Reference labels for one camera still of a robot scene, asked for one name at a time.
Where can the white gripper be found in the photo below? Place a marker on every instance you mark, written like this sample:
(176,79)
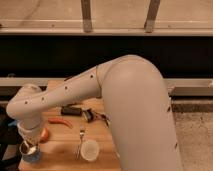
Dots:
(30,132)

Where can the blue plastic cup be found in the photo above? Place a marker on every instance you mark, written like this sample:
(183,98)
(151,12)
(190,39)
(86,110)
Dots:
(32,158)

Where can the silver metal cup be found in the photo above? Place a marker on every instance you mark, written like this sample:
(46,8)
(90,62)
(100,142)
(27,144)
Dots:
(27,148)

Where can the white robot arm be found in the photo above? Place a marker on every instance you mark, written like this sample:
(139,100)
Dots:
(135,99)

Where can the red-yellow apple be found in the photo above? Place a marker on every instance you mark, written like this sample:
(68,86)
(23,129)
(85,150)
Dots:
(44,136)

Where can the black bag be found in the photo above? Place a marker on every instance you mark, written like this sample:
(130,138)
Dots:
(9,143)

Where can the silver fork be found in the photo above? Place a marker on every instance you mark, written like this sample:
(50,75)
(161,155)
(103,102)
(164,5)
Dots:
(81,136)

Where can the white plastic cup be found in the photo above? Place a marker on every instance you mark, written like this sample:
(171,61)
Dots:
(90,150)

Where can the black-handled peeler tool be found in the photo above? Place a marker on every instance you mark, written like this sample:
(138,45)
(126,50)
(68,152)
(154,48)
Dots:
(91,115)

